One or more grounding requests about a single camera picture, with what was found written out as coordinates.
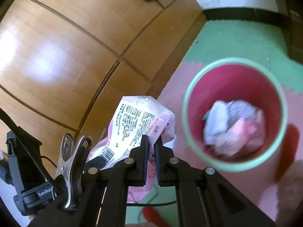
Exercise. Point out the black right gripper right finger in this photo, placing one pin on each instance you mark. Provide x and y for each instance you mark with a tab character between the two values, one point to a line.
202	197

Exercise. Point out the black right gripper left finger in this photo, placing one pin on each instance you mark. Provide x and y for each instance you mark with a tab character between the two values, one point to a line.
104	200

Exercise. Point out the pink printed plastic bag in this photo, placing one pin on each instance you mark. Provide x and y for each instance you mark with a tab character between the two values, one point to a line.
134	117

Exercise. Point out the silver metal spring clamp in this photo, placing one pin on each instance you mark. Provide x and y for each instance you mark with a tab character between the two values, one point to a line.
70	168

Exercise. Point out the pink foam floor mat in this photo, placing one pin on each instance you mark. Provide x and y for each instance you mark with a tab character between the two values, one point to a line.
236	181

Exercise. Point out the pink plastic wrapper in bin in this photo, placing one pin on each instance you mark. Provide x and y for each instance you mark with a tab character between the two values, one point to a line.
243	138

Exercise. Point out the white tissue in bin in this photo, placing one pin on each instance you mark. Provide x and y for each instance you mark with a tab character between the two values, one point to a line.
215	123

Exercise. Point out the red bin with green rim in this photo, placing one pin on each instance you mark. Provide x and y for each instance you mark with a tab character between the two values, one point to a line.
196	105

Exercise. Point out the printed paper in bin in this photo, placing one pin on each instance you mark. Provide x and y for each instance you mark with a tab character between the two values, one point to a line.
238	109

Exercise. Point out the red slipper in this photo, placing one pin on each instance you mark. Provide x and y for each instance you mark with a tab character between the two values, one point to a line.
288	150

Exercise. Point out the wooden wardrobe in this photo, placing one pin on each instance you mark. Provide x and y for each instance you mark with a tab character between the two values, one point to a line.
65	64

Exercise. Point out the black baseboard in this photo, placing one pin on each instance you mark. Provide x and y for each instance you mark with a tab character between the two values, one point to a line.
248	14

